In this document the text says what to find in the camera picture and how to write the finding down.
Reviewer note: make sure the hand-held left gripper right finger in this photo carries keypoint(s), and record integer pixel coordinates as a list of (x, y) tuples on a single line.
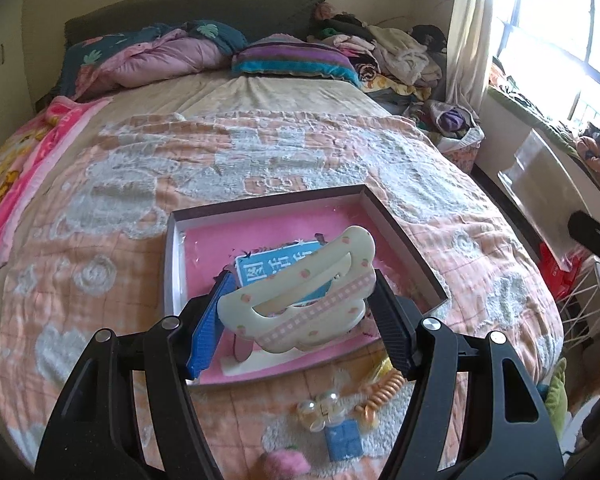
[(395, 320)]

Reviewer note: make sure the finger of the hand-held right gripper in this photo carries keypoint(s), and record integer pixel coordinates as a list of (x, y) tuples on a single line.
[(597, 240)]

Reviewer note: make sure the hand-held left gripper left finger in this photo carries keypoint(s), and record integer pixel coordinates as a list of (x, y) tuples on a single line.
[(207, 330)]

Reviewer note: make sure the yellow plastic packet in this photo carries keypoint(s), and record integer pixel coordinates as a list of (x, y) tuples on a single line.
[(380, 370)]

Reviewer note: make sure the cream hair claw clip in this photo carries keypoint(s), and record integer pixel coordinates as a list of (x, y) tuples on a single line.
[(280, 327)]

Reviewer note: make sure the clear bow hair clip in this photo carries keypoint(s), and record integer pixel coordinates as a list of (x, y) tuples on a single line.
[(317, 410)]

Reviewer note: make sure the shallow box with pink lining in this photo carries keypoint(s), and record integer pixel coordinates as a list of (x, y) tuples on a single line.
[(280, 225)]

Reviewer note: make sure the small blue box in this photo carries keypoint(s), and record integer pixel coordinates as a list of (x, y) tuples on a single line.
[(344, 441)]

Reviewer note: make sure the red plastic bag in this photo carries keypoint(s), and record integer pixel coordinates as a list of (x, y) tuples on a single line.
[(560, 272)]

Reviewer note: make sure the clear plastic sheet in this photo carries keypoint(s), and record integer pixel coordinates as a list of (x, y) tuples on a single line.
[(545, 190)]

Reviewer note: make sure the blue printed card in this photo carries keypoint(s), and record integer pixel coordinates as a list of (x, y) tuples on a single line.
[(260, 270)]

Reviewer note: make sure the clothes on window sill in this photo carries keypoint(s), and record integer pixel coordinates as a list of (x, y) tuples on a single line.
[(595, 150)]

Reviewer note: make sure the green patterned cloth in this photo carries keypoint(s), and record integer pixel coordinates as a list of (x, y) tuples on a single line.
[(557, 400)]

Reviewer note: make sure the laundry basket with clothes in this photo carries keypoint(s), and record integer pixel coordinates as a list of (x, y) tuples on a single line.
[(455, 135)]

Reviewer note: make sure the orange checkered cloud blanket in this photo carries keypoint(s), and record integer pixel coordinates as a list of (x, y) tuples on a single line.
[(260, 155)]

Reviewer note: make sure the window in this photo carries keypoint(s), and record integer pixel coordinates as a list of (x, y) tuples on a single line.
[(555, 30)]

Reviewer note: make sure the beige bed sheet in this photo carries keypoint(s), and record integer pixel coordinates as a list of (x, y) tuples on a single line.
[(260, 95)]

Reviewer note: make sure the pink cartoon blanket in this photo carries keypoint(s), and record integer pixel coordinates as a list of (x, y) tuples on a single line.
[(25, 170)]

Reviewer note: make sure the cream curtain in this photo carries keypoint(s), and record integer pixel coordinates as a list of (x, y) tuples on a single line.
[(467, 35)]

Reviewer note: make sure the pile of clothes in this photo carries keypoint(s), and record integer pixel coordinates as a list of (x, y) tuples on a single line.
[(400, 55)]

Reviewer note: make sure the teal and pink floral quilt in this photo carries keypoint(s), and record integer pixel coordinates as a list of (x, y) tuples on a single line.
[(170, 55)]

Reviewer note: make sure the purple striped pillow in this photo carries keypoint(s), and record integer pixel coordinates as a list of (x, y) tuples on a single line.
[(295, 60)]

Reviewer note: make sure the dark green headboard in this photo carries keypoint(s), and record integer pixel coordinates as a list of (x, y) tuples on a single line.
[(190, 7)]

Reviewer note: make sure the cream wardrobe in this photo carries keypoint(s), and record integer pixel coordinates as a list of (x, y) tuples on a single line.
[(2, 60)]

